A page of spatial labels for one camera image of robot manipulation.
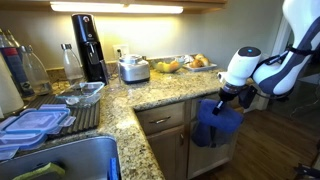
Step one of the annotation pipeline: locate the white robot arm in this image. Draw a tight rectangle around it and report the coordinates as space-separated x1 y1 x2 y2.
213 0 320 115

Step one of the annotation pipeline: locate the black ribbed drying mat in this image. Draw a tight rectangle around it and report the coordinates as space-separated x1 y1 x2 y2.
27 95 100 139

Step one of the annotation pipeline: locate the clear soda bottle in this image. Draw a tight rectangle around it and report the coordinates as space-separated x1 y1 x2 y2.
61 44 84 85

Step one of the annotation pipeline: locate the white plate with bread rolls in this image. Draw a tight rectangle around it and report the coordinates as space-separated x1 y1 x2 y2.
183 54 216 72

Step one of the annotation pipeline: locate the large clear carafe bottle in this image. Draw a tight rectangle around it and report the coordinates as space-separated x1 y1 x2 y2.
20 45 52 95

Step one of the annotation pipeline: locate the blue hanging pot holder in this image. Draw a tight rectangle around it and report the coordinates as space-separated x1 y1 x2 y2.
191 122 211 147

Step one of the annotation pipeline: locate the white paper towel roll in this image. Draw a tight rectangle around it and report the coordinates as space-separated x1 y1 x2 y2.
0 55 24 115

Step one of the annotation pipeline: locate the wall power outlet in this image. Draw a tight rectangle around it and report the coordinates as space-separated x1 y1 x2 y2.
113 44 130 59

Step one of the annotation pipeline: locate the stainless steel sink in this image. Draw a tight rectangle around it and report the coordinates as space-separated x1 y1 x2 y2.
0 136 122 180

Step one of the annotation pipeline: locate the blue oven mitten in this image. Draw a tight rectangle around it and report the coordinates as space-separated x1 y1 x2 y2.
197 99 243 133

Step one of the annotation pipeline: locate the clear glass baking dish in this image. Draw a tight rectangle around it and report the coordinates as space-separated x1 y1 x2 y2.
55 82 105 107

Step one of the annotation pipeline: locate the silver kitchen appliance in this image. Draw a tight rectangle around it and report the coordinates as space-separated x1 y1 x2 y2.
119 54 150 84

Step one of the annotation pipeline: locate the under-cabinet light strip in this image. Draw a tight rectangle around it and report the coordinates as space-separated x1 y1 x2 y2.
50 2 183 14

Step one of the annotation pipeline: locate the green sponge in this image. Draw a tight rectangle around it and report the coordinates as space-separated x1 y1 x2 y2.
12 163 65 180

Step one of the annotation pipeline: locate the black soda maker machine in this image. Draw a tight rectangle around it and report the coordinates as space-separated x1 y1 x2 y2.
71 14 108 85

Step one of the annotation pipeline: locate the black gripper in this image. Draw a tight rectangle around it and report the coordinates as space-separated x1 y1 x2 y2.
212 83 247 115

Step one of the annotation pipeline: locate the grey hanging dish towel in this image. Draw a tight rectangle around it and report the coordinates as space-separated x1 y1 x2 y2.
210 131 233 148

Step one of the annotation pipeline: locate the blue plastic container lid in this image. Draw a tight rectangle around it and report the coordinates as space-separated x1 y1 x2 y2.
0 104 76 134

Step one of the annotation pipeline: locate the wooden drawer front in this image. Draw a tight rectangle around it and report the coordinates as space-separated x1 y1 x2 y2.
136 102 185 135

